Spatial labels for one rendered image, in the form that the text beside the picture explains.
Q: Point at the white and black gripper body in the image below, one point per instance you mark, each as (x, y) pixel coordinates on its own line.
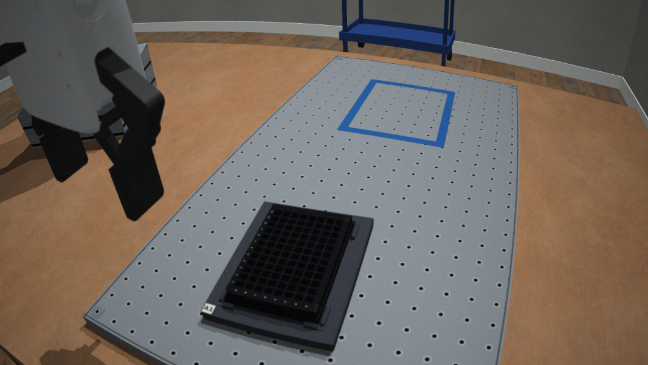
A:
(56, 79)

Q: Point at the blue tape outline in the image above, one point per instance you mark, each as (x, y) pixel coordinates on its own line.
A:
(441, 137)

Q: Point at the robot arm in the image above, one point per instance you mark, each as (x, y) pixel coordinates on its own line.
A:
(9, 51)

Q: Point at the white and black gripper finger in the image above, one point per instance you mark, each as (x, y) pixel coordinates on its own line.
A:
(63, 148)
(134, 172)

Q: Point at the grey perforated breadboard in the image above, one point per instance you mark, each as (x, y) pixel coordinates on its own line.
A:
(435, 282)

